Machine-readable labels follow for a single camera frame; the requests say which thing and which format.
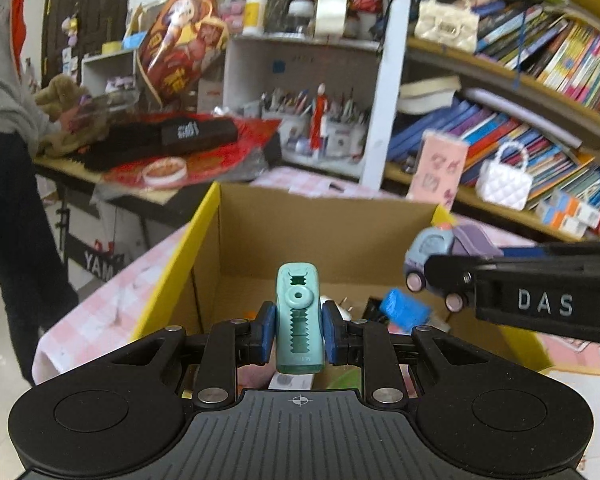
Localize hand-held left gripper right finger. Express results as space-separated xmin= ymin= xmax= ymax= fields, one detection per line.
xmin=321 ymin=302 xmax=493 ymax=408

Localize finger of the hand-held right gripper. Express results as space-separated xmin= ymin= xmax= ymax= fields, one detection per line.
xmin=425 ymin=241 xmax=600 ymax=293

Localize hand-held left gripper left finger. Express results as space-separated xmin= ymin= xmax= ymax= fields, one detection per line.
xmin=107 ymin=301 xmax=277 ymax=408

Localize white power adapter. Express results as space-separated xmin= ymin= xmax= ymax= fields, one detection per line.
xmin=320 ymin=296 xmax=353 ymax=323

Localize purple toy truck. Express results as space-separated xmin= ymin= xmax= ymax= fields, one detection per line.
xmin=404 ymin=224 xmax=503 ymax=311

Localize mint green plastic device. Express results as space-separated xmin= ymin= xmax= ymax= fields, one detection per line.
xmin=276 ymin=262 xmax=327 ymax=375

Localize pink plush pig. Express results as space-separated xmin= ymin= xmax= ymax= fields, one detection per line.
xmin=237 ymin=364 xmax=278 ymax=390

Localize green frog toy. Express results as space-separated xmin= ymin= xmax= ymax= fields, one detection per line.
xmin=325 ymin=365 xmax=363 ymax=391

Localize blue packet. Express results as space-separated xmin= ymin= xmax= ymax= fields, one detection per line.
xmin=382 ymin=287 xmax=432 ymax=333

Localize yellow cardboard box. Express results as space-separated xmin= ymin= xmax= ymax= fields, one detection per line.
xmin=132 ymin=182 xmax=553 ymax=392

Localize orange and blue box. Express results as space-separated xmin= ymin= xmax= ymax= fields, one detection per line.
xmin=550 ymin=191 xmax=600 ymax=226
xmin=536 ymin=205 xmax=586 ymax=237

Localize pink cartoon cylinder container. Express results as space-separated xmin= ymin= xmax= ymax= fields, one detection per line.
xmin=406 ymin=130 xmax=471 ymax=211

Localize row of colourful books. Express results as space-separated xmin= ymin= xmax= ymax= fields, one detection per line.
xmin=387 ymin=100 xmax=600 ymax=221

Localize pink checkered tablecloth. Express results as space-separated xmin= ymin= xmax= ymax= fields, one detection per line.
xmin=32 ymin=167 xmax=600 ymax=376

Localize white rolled paper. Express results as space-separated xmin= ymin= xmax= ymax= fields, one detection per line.
xmin=462 ymin=87 xmax=583 ymax=148

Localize cream hardcover book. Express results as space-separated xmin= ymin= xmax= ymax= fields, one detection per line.
xmin=397 ymin=76 xmax=462 ymax=115

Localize red and white tape roll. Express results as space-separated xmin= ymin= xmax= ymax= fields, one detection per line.
xmin=142 ymin=156 xmax=187 ymax=186

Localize black keyboard stand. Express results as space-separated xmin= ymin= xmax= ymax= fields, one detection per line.
xmin=32 ymin=152 xmax=201 ymax=281

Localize red bottle figure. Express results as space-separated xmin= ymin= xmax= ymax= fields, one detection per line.
xmin=307 ymin=84 xmax=328 ymax=153

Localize white pen holder with pens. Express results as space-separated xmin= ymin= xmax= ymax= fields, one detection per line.
xmin=260 ymin=87 xmax=371 ymax=153

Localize wooden bookshelf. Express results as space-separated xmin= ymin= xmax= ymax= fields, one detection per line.
xmin=360 ymin=0 xmax=600 ymax=246

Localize black keyboard bag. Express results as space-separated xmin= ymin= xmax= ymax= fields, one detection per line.
xmin=82 ymin=115 xmax=240 ymax=171

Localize row of thin books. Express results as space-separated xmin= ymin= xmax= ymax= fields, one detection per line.
xmin=472 ymin=0 xmax=600 ymax=121

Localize cream quilted handbag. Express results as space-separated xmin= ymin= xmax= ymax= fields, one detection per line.
xmin=414 ymin=0 xmax=480 ymax=52

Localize white cubby shelf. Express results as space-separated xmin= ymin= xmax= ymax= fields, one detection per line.
xmin=222 ymin=35 xmax=386 ymax=186

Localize clear plastic bag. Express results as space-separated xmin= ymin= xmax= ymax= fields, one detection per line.
xmin=75 ymin=92 xmax=141 ymax=131

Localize white tape rolls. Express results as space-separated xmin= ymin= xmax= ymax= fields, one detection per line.
xmin=314 ymin=0 xmax=351 ymax=38

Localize red snack bag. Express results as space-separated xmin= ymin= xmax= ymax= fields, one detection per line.
xmin=137 ymin=0 xmax=231 ymax=111

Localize brown plush bear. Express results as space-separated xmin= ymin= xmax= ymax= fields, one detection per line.
xmin=34 ymin=74 xmax=111 ymax=156

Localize white jar yellow label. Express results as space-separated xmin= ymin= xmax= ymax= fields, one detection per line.
xmin=242 ymin=0 xmax=271 ymax=36

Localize dark wooden door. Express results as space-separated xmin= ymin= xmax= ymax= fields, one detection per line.
xmin=40 ymin=0 xmax=136 ymax=91

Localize white quilted pearl-handle handbag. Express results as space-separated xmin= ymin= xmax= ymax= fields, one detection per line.
xmin=477 ymin=141 xmax=533 ymax=211

